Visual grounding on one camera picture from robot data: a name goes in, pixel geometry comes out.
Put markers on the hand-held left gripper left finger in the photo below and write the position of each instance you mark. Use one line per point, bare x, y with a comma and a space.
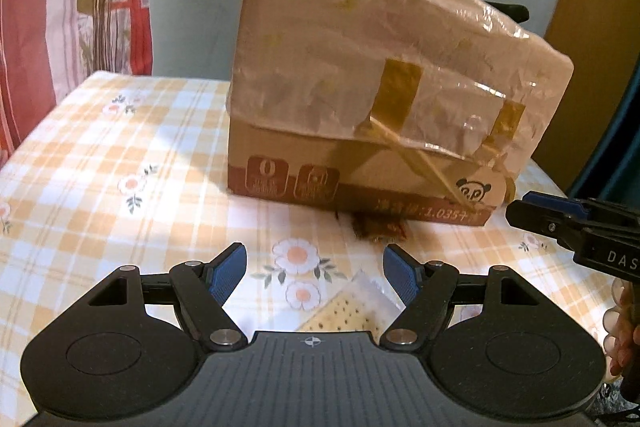
227, 274

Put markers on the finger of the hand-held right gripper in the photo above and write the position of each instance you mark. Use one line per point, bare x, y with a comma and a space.
555, 201
540, 222

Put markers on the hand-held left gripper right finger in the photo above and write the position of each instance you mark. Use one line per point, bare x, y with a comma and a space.
402, 274

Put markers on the clear cracker packet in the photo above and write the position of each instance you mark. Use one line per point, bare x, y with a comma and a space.
345, 307

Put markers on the cardboard box with plastic liner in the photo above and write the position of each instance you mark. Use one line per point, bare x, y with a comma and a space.
350, 72

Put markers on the person's right hand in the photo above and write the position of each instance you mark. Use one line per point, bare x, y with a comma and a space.
625, 337

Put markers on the small brown snack packet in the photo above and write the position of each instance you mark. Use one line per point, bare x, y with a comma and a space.
375, 228

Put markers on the yellow checked floral tablecloth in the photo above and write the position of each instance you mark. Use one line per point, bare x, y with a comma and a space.
100, 167

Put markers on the wooden door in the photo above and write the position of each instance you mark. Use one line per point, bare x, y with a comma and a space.
595, 7

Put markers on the printed backdrop cloth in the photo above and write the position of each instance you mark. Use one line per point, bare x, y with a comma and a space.
55, 7

